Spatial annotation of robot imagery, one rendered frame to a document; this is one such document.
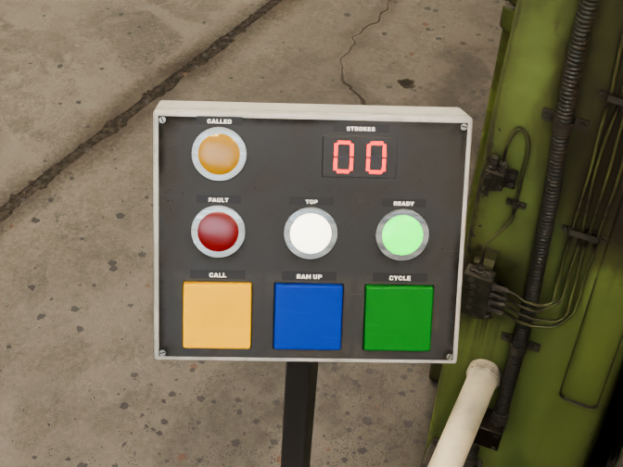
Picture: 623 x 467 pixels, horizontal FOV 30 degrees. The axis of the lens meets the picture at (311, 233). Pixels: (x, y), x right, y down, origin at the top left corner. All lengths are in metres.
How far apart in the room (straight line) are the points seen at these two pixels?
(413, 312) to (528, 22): 0.36
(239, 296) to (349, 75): 2.10
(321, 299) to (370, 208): 0.11
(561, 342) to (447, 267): 0.43
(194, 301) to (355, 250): 0.18
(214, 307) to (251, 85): 2.03
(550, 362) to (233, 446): 0.89
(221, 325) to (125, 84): 2.04
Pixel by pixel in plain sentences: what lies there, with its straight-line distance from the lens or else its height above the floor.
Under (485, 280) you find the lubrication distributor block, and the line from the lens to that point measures 1.59.
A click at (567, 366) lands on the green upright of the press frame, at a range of 1.71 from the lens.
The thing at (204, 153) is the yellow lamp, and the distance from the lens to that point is 1.24.
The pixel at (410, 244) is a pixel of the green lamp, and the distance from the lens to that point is 1.27.
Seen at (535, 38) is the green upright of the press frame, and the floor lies 1.21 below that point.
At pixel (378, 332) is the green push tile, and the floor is 1.00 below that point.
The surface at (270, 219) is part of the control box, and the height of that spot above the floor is 1.10.
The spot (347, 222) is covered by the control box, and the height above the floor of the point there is 1.10.
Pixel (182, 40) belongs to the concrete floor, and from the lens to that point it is 3.44.
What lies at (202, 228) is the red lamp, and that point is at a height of 1.09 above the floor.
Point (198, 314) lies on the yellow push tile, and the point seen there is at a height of 1.01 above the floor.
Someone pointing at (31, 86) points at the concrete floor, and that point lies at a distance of 3.30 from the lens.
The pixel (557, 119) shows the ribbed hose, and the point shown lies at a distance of 1.41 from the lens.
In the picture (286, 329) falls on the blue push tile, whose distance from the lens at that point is 1.28.
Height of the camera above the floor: 1.97
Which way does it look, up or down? 44 degrees down
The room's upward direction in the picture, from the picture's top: 4 degrees clockwise
